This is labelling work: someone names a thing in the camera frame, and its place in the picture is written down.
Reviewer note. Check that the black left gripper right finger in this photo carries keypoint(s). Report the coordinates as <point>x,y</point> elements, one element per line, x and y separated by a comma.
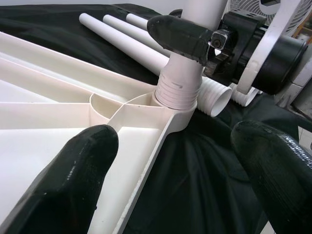
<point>280,185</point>

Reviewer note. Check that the black tablecloth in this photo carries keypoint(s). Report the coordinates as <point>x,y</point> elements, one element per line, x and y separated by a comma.
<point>195,170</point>

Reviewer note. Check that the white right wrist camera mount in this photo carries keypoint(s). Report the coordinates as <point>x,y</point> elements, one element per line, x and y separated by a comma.
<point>270,41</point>

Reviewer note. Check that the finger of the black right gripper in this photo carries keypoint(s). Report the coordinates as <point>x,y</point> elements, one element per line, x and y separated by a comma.
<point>175,34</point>
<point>176,13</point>

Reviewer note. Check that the white floor fan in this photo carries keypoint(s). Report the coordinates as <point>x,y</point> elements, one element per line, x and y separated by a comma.
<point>299,14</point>

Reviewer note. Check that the white plastic table top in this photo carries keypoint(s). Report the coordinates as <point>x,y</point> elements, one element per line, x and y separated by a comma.
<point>136,141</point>

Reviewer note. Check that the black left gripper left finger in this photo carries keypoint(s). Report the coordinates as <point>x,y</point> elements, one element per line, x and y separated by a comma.
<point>68,182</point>

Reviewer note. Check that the white plastic table leg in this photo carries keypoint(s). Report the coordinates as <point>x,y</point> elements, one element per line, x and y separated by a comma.
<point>137,20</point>
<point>179,80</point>
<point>131,32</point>
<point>122,41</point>

